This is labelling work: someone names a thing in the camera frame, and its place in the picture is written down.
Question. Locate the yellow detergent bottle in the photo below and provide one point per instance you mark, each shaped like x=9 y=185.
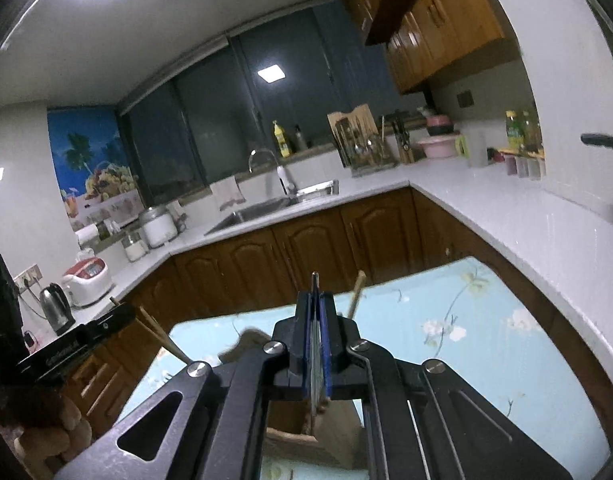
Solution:
x=282 y=140

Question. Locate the tropical fruit poster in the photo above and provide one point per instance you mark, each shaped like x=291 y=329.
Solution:
x=95 y=180

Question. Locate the yellow oil bottle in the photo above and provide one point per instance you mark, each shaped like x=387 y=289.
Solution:
x=514 y=130

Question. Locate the pink basin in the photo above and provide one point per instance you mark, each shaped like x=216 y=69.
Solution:
x=439 y=147

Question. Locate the knife block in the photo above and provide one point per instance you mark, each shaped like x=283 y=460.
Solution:
x=404 y=141

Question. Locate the dark window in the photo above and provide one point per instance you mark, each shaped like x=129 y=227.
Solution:
x=200 y=126

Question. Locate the wooden cabinets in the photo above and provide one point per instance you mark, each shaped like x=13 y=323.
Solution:
x=389 y=236
x=422 y=37

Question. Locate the white red rice cooker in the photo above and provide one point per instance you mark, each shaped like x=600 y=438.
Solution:
x=87 y=281

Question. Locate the white pot with lid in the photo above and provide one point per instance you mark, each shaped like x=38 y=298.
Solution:
x=158 y=226

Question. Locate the wooden chopstick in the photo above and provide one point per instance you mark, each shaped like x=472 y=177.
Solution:
x=356 y=293
x=136 y=322
x=150 y=324

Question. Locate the kitchen faucet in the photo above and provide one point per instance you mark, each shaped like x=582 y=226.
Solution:
x=288 y=186

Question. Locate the floral blue tablecloth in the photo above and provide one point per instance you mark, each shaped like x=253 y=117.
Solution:
x=458 y=313

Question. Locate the wall power outlet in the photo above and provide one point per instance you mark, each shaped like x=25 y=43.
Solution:
x=29 y=277

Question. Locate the person left hand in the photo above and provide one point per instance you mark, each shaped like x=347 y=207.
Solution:
x=63 y=434

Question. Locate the steel electric kettle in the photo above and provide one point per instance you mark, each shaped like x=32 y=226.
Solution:
x=56 y=308

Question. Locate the paper towel roll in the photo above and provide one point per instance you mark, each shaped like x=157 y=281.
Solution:
x=88 y=234

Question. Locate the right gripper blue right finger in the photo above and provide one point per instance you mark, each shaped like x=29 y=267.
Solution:
x=422 y=421

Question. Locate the steel sink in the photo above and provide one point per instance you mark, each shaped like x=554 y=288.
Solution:
x=256 y=211

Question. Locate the wooden utensil holder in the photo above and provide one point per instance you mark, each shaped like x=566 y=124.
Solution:
x=334 y=437

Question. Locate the steel chopstick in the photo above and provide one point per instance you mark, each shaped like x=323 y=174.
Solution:
x=316 y=367

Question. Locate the dish drying rack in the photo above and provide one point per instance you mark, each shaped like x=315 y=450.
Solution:
x=360 y=145

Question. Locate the glass jar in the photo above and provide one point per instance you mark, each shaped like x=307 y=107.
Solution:
x=134 y=247

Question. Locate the hanging dish cloth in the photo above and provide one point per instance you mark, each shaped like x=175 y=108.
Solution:
x=227 y=193

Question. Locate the lower wooden cabinets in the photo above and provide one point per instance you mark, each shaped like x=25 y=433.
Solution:
x=389 y=236

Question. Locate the upper wooden cabinets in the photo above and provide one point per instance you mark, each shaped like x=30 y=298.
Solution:
x=422 y=37

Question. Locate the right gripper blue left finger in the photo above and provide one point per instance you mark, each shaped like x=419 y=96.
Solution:
x=206 y=422

